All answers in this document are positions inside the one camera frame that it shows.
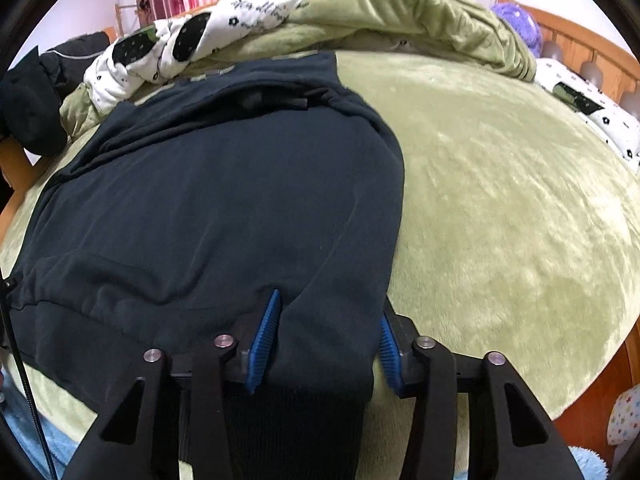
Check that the dark navy sweatshirt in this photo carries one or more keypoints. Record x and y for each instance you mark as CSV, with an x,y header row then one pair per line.
x,y
200,185

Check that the white flower print pillow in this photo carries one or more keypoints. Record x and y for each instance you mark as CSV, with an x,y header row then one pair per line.
x,y
600,110

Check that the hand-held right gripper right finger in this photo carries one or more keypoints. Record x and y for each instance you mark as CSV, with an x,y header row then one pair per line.
x,y
390,360

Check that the white strawberry print quilt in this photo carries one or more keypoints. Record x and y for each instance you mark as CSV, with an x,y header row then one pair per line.
x,y
120,80

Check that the wooden coat rack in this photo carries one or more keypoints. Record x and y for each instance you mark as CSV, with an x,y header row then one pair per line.
x,y
125,17

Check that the white star print cloth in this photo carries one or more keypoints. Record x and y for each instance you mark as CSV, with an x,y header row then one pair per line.
x,y
625,417

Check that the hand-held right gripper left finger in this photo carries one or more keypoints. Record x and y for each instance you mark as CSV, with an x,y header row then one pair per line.
x,y
262,345

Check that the green plush bed sheet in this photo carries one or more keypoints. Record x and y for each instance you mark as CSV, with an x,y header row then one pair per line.
x,y
500,210

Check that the purple plush toy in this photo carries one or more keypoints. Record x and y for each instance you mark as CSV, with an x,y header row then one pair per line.
x,y
517,25

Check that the green crumpled comforter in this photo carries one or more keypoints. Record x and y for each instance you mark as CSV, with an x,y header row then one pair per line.
x,y
400,10

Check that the person's light blue fuzzy clothing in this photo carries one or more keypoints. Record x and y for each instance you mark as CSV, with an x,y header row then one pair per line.
x,y
15,410

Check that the black hoodie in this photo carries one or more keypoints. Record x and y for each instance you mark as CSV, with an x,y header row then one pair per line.
x,y
30,105

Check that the black jacket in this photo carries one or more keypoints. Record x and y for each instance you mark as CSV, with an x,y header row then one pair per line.
x,y
75,57

